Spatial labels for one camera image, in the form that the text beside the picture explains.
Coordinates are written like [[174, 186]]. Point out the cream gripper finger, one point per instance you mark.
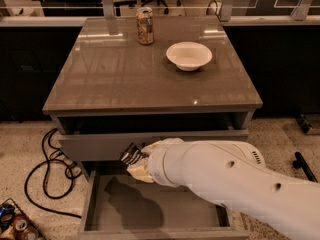
[[168, 141], [140, 172]]

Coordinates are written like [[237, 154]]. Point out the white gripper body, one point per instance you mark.
[[157, 165]]

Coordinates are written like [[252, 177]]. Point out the black rxbar chocolate wrapper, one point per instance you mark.
[[132, 155]]

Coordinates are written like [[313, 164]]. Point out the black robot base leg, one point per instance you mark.
[[300, 163]]

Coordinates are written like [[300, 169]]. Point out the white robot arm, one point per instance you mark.
[[231, 174]]

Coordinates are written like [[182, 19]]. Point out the grey open middle drawer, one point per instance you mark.
[[119, 207]]

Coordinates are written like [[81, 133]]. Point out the grey top drawer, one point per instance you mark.
[[105, 138]]

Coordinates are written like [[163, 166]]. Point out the grey drawer cabinet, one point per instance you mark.
[[109, 73]]

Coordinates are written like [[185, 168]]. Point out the white bowl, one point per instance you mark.
[[189, 56]]

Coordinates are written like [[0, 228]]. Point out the orange soda can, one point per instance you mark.
[[144, 17]]

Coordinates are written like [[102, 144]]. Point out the wire basket of cans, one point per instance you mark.
[[15, 224]]

